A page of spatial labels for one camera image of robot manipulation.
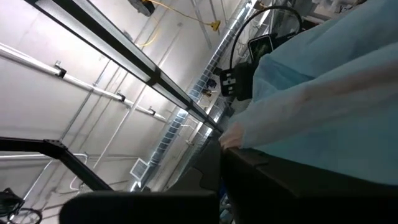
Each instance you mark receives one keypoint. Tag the silver ventilation duct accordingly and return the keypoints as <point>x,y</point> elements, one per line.
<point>169,133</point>

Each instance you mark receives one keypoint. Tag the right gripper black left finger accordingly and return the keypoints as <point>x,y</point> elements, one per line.
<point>140,208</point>

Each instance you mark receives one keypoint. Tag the white ceiling vent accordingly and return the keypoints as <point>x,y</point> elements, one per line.
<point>140,168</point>

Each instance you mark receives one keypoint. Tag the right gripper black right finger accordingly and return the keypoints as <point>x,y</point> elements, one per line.
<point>311,202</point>

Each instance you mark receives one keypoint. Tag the white ceiling pipe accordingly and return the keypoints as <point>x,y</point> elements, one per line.
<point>31,60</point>

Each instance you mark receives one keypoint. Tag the light blue trash bag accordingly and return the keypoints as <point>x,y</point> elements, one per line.
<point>326,109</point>

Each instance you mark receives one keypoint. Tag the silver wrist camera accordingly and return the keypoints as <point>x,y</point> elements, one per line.
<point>260,48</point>

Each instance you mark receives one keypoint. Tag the black rig light bar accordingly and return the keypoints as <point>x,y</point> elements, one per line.
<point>154,77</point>

